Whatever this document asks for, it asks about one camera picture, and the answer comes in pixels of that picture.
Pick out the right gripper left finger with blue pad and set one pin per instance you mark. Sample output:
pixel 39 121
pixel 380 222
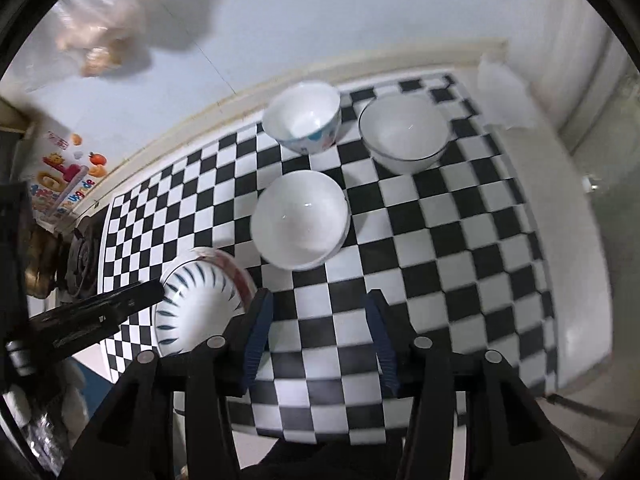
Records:
pixel 246 339

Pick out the white plate blue leaf rim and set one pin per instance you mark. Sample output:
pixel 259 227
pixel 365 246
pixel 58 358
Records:
pixel 200 301

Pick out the white bowl dark rim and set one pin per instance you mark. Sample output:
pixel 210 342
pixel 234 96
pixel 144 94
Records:
pixel 404 133

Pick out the white plate pink flowers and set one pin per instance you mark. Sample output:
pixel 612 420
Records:
pixel 241 279

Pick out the black gas stove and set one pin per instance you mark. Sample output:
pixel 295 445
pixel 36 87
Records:
pixel 77 277

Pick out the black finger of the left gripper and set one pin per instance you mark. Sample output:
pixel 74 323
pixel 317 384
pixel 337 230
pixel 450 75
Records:
pixel 130 304

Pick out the large plain white bowl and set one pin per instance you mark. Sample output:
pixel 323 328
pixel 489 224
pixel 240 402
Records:
pixel 300 220

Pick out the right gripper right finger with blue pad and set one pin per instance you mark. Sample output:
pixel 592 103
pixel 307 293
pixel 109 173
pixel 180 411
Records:
pixel 393 339

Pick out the white bowl blue dots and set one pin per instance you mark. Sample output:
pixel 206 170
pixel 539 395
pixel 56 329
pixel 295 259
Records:
pixel 305 118

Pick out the plastic bag with food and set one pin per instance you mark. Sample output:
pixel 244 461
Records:
pixel 99 35

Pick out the blue cabinet door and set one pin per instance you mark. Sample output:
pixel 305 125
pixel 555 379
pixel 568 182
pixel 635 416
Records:
pixel 95 391

